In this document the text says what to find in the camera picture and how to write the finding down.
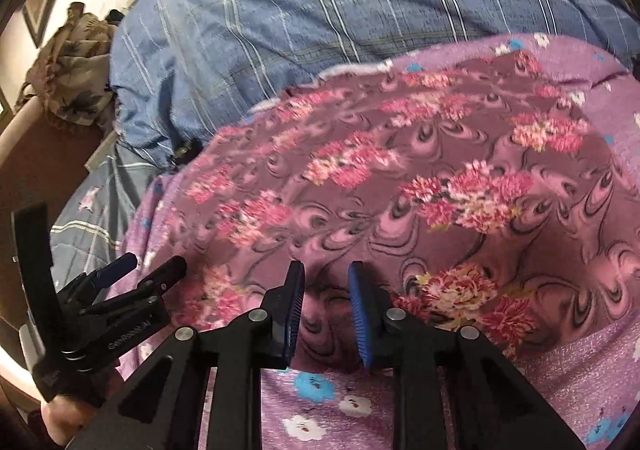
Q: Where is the grey floral sheet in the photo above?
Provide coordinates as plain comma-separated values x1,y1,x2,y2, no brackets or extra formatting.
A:
49,142,171,298

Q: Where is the small black object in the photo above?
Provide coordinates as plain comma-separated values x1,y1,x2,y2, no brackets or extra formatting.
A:
169,137,204,167

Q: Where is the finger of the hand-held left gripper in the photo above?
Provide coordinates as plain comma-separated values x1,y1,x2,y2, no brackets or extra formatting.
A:
82,256,189,316
57,252,139,303

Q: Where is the purple floral bed sheet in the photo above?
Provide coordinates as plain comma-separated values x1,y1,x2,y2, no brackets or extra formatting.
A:
117,32,640,450

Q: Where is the person's left hand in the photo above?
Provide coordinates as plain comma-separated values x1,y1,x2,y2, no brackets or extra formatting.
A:
39,365,128,447

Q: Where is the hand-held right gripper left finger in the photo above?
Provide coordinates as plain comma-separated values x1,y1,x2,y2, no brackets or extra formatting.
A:
75,260,307,450

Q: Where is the small wall picture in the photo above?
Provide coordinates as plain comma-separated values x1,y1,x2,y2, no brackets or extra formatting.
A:
22,0,67,47

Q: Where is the brown headboard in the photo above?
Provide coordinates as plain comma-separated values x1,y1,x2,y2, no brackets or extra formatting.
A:
0,95,117,331

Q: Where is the maroon floral shirt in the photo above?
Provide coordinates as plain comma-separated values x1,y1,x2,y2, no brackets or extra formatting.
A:
170,50,640,363

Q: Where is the brown patterned cloth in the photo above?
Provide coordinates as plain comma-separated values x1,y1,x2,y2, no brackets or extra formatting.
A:
17,1,120,132

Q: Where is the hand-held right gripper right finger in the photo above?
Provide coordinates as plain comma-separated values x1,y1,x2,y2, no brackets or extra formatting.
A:
347,260,587,450

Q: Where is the blue plaid quilt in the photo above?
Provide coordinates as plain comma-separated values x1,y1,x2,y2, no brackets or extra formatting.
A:
107,0,640,171

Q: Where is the flat green white box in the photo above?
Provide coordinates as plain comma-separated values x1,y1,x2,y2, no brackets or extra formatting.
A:
86,132,120,172

